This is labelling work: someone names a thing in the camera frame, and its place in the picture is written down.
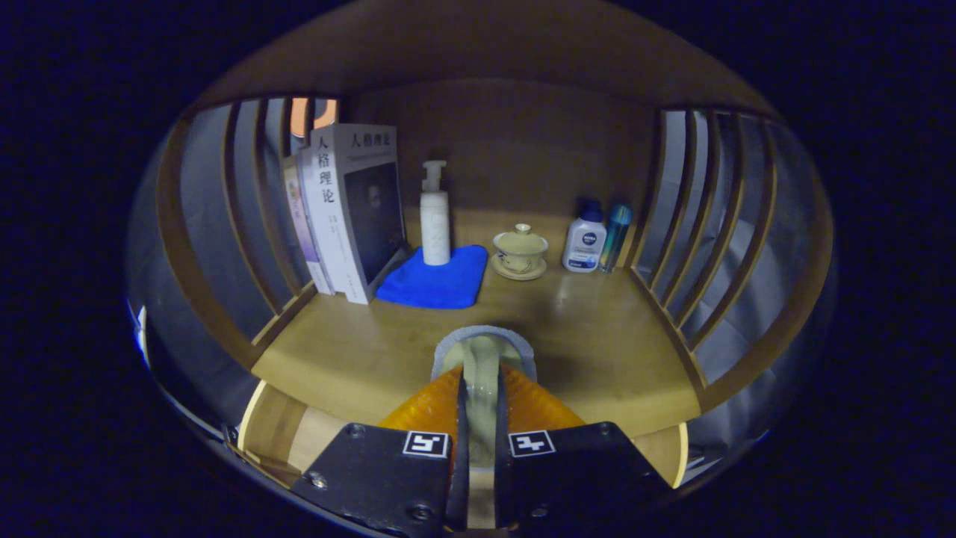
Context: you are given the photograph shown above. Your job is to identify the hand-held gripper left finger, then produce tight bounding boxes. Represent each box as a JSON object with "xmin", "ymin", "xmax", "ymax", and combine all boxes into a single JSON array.
[{"xmin": 291, "ymin": 364, "xmax": 471, "ymax": 535}]

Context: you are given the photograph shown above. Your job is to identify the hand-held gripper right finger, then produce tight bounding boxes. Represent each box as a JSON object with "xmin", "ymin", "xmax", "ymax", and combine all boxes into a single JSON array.
[{"xmin": 494, "ymin": 364, "xmax": 673, "ymax": 531}]

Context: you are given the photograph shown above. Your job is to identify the beige figurine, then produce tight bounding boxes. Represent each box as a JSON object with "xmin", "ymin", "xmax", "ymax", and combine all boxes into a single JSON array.
[{"xmin": 432, "ymin": 324, "xmax": 538, "ymax": 468}]

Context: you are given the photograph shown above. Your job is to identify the wooden countertop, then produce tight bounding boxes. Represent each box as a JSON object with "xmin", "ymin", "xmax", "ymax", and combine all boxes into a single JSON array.
[{"xmin": 252, "ymin": 209, "xmax": 703, "ymax": 438}]

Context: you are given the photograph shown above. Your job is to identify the wooden cabinet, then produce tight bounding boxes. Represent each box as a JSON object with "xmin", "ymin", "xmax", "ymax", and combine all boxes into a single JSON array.
[{"xmin": 153, "ymin": 0, "xmax": 830, "ymax": 449}]

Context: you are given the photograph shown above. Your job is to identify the folded blue cloth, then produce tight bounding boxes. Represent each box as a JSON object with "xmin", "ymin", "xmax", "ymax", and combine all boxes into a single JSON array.
[{"xmin": 375, "ymin": 244, "xmax": 490, "ymax": 310}]

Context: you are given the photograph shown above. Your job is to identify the white lotion bottle blue cap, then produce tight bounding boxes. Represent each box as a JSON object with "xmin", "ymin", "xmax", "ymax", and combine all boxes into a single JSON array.
[{"xmin": 562, "ymin": 200, "xmax": 607, "ymax": 273}]

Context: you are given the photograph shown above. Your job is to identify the beige lidded teacup with saucer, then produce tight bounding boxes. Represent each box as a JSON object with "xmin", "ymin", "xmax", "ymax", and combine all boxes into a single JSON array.
[{"xmin": 491, "ymin": 223, "xmax": 550, "ymax": 282}]

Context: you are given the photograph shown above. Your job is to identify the teal spray bottle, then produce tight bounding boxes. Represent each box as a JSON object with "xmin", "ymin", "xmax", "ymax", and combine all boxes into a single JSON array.
[{"xmin": 597, "ymin": 203, "xmax": 633, "ymax": 273}]

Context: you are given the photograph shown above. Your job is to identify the white pump bottle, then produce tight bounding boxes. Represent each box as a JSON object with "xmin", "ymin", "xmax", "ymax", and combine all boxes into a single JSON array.
[{"xmin": 420, "ymin": 160, "xmax": 452, "ymax": 267}]

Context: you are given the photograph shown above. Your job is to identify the thick white book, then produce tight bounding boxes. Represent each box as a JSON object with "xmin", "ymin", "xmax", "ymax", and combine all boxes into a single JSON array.
[{"xmin": 299, "ymin": 123, "xmax": 408, "ymax": 306}]

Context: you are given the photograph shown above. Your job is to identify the thin pale purple book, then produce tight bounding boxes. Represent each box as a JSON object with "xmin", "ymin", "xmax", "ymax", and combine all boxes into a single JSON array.
[{"xmin": 282, "ymin": 155, "xmax": 335, "ymax": 296}]

